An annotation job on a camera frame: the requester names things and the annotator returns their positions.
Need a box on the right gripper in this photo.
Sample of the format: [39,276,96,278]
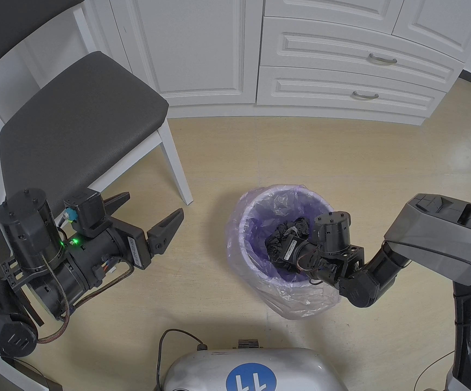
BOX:
[280,235,320,275]

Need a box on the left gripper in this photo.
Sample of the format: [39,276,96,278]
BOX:
[61,191,185,313]

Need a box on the black plastic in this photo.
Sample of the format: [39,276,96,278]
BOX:
[264,217,316,269]

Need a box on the purple plastic bag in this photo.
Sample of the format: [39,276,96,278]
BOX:
[226,183,341,321]

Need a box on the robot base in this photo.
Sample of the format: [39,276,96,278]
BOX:
[154,338,348,391]

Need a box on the white trash bin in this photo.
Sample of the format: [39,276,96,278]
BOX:
[237,185,340,301]

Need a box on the white chair grey seat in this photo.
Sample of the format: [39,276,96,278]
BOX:
[0,0,194,207]

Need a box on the white wardrobe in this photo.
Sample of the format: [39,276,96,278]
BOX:
[81,0,471,126]

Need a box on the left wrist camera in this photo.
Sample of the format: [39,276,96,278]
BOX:
[62,188,110,238]

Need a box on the black cable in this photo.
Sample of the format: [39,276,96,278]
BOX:
[156,329,208,391]
[416,350,457,391]

